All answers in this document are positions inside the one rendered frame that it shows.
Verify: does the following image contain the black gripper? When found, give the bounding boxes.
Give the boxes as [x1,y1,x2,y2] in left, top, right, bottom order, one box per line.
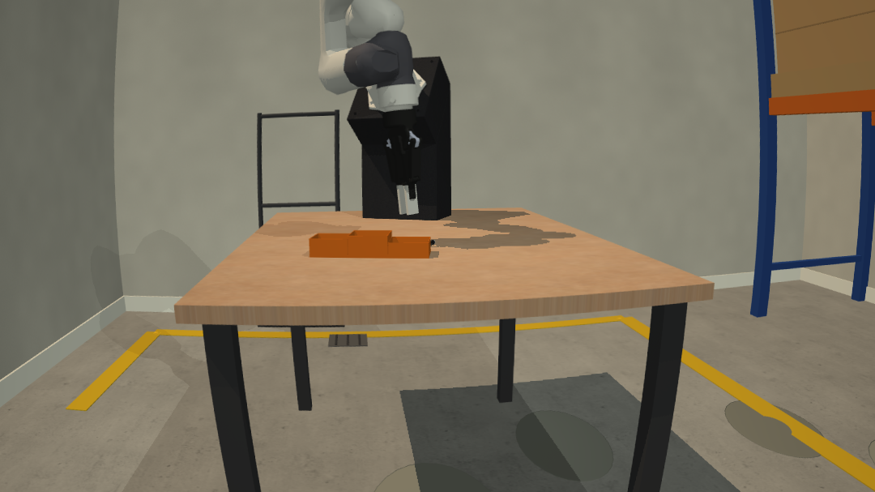
[382,109,423,215]

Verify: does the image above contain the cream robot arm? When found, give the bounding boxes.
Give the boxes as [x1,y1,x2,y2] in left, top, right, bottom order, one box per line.
[318,0,426,112]

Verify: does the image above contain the orange three-compartment bin rack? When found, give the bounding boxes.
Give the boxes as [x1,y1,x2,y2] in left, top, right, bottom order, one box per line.
[309,230,431,259]

